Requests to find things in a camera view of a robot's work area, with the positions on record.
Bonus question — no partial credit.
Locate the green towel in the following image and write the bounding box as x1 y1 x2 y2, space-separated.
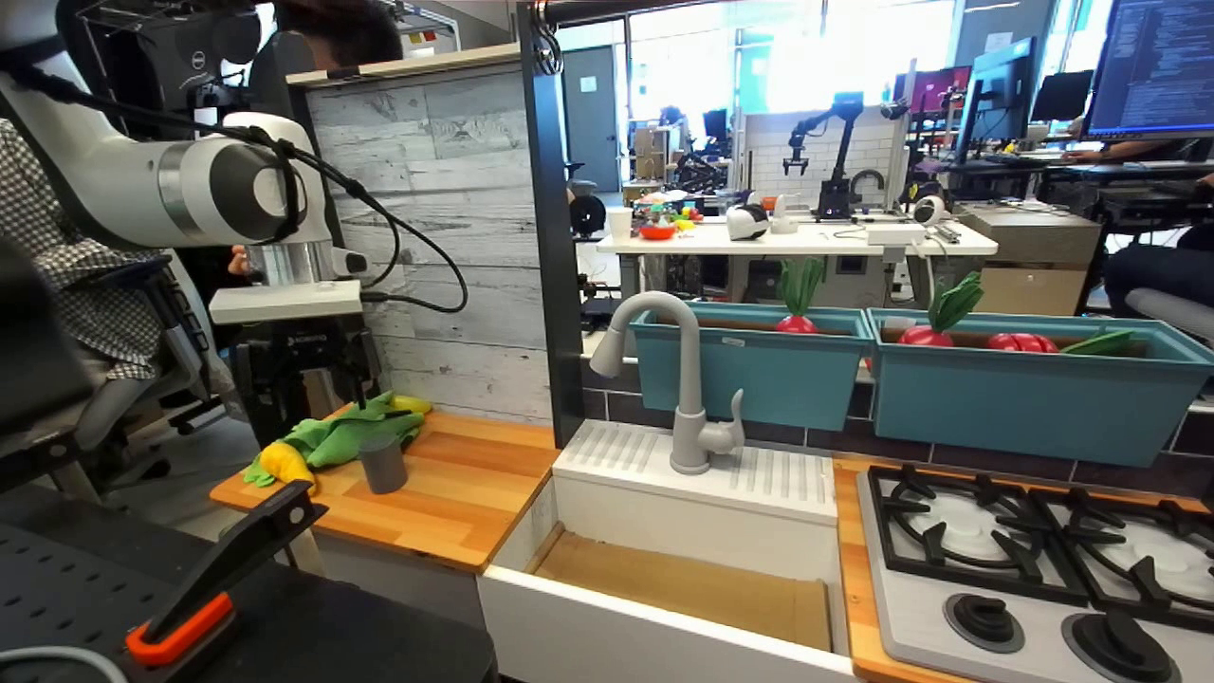
243 392 425 491

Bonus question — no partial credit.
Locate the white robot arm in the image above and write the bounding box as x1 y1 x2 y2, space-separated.
0 0 325 248

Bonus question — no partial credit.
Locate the black background robot arm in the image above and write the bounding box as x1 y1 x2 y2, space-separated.
781 90 864 219

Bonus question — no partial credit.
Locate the red bowl on table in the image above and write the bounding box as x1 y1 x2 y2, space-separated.
639 224 679 241

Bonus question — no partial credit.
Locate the grey toy faucet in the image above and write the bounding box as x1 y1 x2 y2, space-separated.
592 291 743 475

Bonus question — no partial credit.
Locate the wooden counter top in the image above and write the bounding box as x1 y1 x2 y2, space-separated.
210 397 561 577

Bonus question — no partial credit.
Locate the red toy radish left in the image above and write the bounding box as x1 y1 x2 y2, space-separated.
778 259 822 334

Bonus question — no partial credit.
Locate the left teal planter box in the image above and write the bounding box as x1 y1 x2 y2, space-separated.
630 298 875 436

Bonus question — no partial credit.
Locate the teal planter box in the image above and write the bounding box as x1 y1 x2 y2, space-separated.
630 298 875 436
869 308 1214 468

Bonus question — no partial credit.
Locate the white toy sink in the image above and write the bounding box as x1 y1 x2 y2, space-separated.
478 420 859 683

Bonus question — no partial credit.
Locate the grey wood back panel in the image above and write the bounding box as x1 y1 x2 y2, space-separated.
306 64 549 420

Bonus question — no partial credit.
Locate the grey cylinder cup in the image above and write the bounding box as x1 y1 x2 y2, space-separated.
359 440 406 492

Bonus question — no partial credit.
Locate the white background table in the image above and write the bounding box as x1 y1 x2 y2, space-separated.
602 217 997 298

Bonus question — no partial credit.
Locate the yellow plush toy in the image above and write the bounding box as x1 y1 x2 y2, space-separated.
258 440 314 480

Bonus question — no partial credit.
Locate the black orange clamp near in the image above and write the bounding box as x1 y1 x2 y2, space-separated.
127 480 324 671

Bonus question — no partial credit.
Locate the red toy vegetable right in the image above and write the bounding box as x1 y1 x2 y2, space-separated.
985 329 1059 353

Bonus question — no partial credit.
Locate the toy gas stove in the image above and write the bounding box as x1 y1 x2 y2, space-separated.
859 468 1214 683

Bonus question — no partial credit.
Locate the right teal planter box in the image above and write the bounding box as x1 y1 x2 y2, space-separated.
869 308 1214 468

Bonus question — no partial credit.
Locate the computer monitor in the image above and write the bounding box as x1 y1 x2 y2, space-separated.
1089 0 1214 139

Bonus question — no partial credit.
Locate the black vertical frame post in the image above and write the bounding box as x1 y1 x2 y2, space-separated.
515 0 586 449

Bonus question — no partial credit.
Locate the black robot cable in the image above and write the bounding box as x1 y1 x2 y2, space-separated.
23 68 476 319

